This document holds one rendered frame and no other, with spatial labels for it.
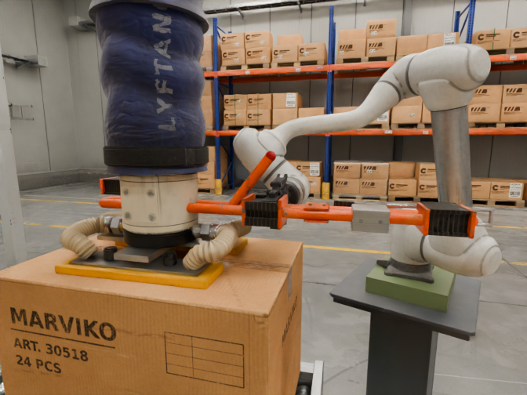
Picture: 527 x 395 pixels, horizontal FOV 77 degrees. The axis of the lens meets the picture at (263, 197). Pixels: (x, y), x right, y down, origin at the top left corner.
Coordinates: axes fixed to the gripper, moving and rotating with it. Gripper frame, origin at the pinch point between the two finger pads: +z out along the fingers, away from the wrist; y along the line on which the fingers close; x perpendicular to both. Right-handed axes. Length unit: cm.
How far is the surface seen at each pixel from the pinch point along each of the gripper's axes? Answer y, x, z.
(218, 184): 93, 285, -709
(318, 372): 60, -10, -29
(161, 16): -37.5, 19.4, 8.4
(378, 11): -329, -89, -841
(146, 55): -30.5, 22.2, 9.6
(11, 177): 17, 271, -164
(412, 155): 20, -192, -839
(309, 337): 120, 2, -144
